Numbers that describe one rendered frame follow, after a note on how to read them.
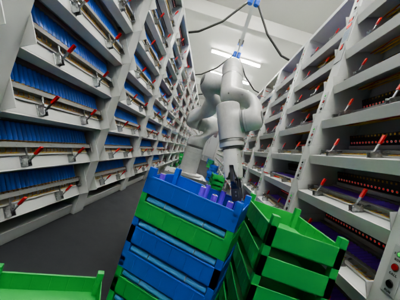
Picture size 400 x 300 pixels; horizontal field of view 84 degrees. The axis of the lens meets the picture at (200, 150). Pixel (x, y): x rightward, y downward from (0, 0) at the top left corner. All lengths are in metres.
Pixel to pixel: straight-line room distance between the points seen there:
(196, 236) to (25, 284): 0.55
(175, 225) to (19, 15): 0.71
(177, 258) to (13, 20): 0.78
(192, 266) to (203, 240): 0.08
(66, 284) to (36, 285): 0.08
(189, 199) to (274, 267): 0.28
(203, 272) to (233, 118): 0.47
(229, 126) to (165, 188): 0.29
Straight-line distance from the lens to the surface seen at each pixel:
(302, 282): 0.71
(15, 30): 0.84
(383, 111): 1.02
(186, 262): 0.68
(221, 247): 0.64
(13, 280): 0.94
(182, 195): 0.65
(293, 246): 0.66
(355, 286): 0.90
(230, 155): 0.72
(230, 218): 0.61
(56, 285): 0.94
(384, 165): 0.91
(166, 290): 0.74
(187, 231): 0.66
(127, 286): 0.81
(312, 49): 2.28
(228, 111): 0.75
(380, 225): 0.84
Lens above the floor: 0.58
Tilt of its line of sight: 1 degrees down
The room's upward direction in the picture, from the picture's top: 19 degrees clockwise
